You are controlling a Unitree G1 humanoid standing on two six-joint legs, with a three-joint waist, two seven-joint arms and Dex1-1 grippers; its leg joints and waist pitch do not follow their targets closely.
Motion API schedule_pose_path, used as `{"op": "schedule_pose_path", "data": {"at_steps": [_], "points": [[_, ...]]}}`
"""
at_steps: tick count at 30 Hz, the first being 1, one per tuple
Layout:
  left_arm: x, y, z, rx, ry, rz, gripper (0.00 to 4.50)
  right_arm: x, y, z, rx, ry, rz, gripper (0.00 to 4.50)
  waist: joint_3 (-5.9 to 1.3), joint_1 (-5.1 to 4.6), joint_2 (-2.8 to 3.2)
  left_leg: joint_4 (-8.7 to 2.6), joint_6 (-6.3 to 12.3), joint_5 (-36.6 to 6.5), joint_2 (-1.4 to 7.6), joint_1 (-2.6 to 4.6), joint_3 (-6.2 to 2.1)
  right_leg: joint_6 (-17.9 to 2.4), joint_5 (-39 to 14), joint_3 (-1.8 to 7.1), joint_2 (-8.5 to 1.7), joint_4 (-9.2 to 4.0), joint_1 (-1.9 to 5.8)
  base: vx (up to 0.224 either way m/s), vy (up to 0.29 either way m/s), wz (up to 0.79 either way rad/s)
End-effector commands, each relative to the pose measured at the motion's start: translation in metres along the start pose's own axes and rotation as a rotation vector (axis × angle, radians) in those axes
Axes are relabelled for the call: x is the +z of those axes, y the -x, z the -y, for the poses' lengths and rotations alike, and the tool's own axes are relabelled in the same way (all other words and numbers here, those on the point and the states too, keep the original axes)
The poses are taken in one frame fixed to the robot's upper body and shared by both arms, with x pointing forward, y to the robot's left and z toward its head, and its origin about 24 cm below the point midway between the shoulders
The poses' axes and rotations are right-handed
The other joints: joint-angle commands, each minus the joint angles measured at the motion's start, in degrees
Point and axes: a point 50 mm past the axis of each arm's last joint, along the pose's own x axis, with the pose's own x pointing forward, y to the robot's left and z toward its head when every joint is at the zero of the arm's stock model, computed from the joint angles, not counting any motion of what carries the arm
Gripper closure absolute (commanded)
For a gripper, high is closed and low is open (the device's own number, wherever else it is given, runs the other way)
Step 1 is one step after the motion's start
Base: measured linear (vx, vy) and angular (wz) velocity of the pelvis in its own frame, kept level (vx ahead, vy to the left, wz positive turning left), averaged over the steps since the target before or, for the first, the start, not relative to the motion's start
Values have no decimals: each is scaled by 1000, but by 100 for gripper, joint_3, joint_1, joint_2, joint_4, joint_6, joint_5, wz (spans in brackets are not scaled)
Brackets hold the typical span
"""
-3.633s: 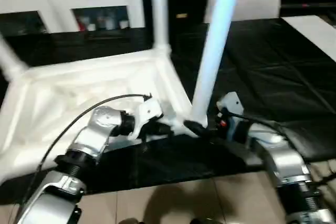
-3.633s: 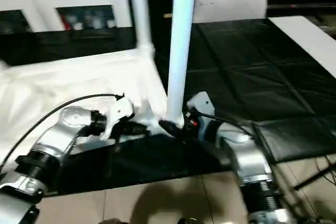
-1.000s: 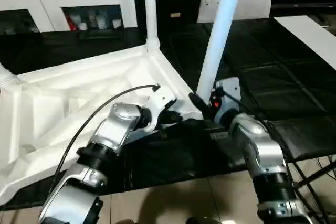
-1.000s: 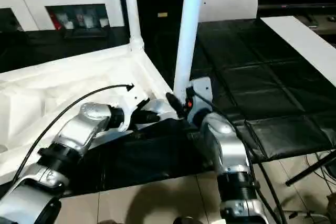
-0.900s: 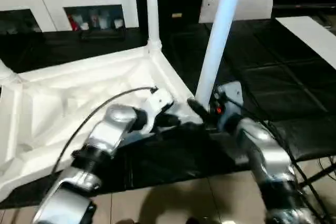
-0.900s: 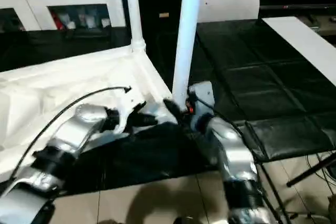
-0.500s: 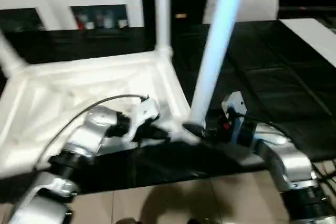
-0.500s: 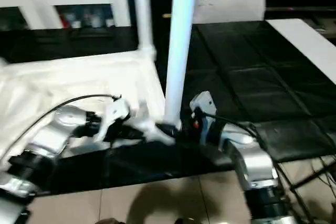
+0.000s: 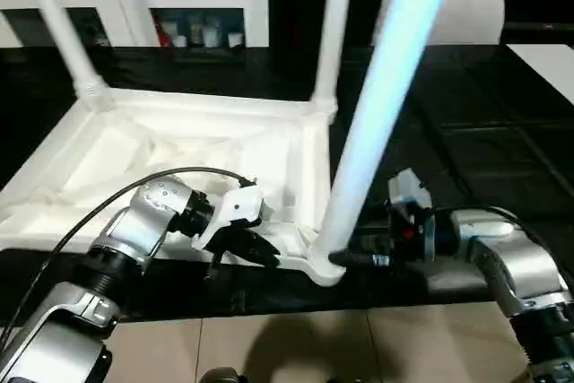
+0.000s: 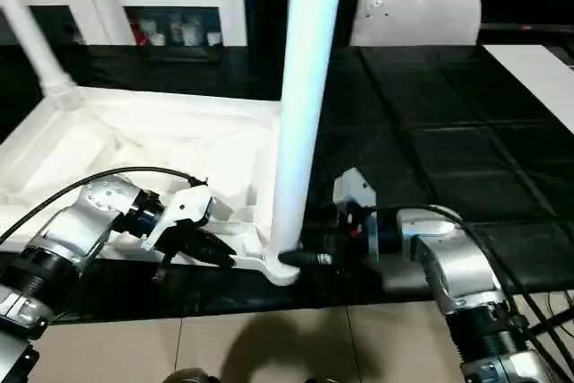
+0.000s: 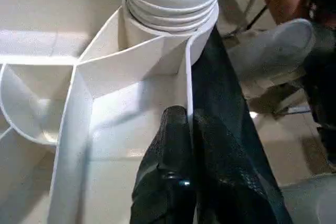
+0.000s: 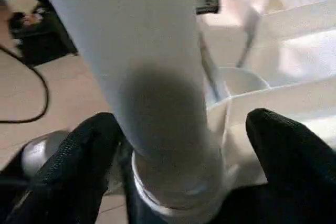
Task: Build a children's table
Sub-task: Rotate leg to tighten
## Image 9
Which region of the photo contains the dark robot left foot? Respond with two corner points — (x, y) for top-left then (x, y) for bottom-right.
(201, 367), (248, 383)

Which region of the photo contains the white chair back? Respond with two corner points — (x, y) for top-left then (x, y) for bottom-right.
(371, 0), (506, 46)

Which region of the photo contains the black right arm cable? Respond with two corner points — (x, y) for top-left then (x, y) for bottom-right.
(430, 205), (574, 267)

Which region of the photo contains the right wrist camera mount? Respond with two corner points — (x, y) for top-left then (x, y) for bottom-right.
(387, 168), (437, 263)

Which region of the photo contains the white table leg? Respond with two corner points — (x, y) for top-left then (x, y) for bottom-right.
(309, 0), (463, 267)
(20, 0), (116, 113)
(309, 0), (358, 118)

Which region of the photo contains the white jar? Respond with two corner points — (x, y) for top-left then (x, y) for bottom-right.
(201, 23), (221, 47)

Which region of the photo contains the black cabinet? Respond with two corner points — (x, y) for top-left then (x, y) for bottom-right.
(267, 0), (391, 88)

